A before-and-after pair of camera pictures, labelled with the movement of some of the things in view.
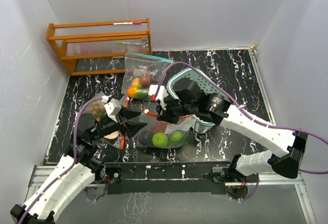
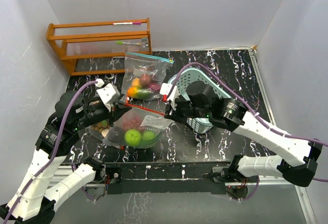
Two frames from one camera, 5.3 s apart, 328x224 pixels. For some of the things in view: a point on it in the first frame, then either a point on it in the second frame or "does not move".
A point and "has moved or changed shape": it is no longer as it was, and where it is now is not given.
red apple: (145, 80) does not move
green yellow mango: (137, 93) does not move
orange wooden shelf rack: (100, 47) does not move
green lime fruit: (176, 136) → (148, 135)
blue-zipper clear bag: (142, 71) does not move
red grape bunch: (159, 127) has moved or changed shape
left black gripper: (131, 127) → (117, 110)
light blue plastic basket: (199, 124) does not move
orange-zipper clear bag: (157, 134) has moved or changed shape
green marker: (128, 43) does not move
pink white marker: (127, 23) does not move
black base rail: (163, 177) does not move
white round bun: (113, 135) has moved or changed shape
